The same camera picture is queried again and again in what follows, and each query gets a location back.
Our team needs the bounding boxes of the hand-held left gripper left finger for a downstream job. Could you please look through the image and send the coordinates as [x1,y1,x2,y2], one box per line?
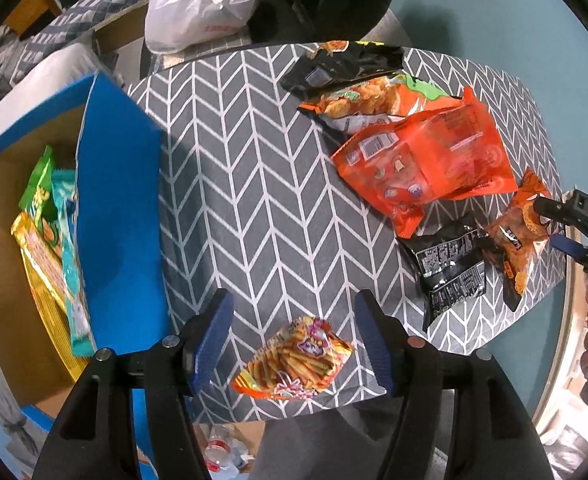
[32,289,235,480]

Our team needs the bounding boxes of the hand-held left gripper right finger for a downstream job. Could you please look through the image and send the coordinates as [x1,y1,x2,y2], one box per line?
[355,289,545,480]

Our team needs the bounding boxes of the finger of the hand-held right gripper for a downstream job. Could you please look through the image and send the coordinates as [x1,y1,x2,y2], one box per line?
[534,196,575,223]
[549,234,585,263]

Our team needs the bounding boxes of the orange-brown snack bag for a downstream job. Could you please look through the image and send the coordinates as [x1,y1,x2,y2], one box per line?
[486,170,553,297]

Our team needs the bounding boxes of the small orange stick snack packet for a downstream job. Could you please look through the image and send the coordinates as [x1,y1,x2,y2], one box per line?
[232,316,355,401]

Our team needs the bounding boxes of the black snack bag white text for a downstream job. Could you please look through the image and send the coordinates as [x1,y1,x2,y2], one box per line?
[404,211,491,332]

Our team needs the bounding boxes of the large orange snack bag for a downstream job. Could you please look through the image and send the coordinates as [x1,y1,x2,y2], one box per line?
[331,87,518,239]

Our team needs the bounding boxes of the long teal snack packet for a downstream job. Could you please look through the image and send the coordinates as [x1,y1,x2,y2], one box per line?
[51,170,98,359]

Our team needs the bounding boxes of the cardboard box with blue rim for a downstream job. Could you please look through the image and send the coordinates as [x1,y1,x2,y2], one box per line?
[0,71,172,433]

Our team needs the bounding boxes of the long yellow biscuit packet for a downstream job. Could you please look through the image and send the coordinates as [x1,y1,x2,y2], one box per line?
[11,212,85,382]

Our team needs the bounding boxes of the orange chips bag green edge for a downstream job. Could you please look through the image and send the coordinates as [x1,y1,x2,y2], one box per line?
[298,74,463,134]

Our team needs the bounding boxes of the green snack packet yellow print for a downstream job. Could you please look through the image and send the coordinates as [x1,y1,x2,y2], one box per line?
[18,145,58,227]

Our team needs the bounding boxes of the black snack bag orange print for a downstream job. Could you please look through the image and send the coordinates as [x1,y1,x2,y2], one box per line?
[281,40,405,94]

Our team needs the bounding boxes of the clear plastic bottle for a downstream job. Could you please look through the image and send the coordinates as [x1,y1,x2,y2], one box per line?
[205,425,245,472]

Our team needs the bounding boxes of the person's grey trousers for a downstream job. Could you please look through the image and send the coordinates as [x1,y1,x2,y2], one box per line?
[259,400,456,480]

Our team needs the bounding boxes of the grey herringbone tablecloth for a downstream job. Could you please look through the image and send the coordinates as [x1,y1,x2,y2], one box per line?
[124,42,567,423]

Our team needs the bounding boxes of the checked seat cushion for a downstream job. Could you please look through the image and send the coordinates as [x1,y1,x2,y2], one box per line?
[163,27,253,69]

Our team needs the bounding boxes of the black office chair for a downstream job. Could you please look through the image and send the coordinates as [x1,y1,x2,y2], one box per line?
[251,0,407,50]

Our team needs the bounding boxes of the bed with grey sheet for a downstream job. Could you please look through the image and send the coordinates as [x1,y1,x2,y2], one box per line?
[0,42,105,127]

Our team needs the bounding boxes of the white plastic bag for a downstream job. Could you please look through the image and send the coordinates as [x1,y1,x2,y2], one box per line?
[144,0,259,55]

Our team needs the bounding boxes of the blue patterned daybed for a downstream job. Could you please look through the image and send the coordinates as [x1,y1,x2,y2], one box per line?
[11,0,155,82]

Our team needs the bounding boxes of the wooden wardrobe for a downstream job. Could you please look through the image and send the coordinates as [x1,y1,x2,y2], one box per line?
[0,0,60,87]

